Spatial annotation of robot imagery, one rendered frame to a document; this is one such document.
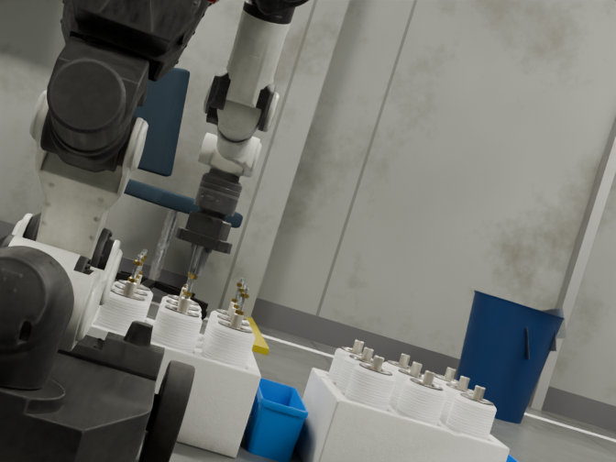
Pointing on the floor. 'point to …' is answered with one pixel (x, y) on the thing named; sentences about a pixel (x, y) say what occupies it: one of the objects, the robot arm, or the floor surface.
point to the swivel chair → (154, 146)
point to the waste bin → (508, 351)
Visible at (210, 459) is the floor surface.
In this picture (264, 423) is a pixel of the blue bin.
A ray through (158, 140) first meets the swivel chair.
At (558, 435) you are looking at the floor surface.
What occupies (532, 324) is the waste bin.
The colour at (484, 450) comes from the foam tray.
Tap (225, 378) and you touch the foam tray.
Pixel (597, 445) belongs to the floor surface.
